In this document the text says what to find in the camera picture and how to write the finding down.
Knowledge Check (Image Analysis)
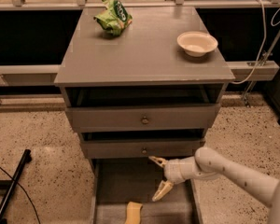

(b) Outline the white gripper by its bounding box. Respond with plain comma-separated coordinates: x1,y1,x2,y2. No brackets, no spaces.
148,156,198,202

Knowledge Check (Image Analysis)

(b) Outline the yellow sponge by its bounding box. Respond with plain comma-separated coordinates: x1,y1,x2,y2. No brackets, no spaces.
125,202,143,224

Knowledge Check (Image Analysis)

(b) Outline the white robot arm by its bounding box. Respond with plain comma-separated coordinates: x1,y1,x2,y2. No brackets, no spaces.
148,147,280,224

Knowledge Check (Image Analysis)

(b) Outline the grey middle drawer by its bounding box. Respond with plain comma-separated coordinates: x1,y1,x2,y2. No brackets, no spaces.
80,138,205,159

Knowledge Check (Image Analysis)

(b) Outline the grey drawer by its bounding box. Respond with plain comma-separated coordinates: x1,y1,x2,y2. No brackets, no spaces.
65,104,220,133
80,138,205,159
90,158,203,224

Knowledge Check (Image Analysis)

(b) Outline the grey bottom drawer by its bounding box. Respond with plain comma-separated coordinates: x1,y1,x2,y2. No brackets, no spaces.
90,158,203,224

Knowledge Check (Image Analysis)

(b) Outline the brass top drawer knob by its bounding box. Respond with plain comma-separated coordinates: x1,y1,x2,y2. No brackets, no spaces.
141,117,149,124

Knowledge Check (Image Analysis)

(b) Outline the grey drawer cabinet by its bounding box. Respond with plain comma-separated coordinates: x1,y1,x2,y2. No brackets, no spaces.
54,6,236,224

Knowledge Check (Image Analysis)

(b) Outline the grey top drawer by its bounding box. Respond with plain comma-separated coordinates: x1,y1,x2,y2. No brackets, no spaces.
65,104,220,133

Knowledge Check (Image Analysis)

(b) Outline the grey metal railing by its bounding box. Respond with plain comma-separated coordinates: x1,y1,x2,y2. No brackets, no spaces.
0,0,280,114

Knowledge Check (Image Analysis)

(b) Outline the white bowl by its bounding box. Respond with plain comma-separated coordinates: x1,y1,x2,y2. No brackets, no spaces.
176,32,218,57

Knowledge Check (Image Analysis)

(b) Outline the black metal stand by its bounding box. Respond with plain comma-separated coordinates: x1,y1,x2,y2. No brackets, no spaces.
0,149,32,224

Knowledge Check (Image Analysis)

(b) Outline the green chip bag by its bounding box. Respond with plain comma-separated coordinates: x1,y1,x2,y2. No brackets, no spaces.
93,0,133,36

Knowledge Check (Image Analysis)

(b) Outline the black floor cable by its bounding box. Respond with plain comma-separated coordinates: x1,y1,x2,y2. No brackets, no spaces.
0,157,42,224

